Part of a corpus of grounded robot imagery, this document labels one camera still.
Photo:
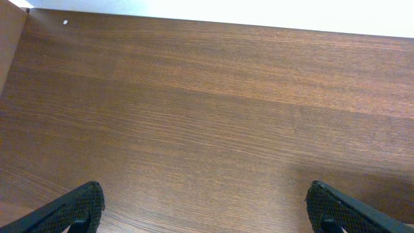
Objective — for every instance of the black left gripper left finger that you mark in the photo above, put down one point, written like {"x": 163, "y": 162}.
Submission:
{"x": 79, "y": 210}

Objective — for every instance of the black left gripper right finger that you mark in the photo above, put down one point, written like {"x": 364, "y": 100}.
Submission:
{"x": 330, "y": 210}

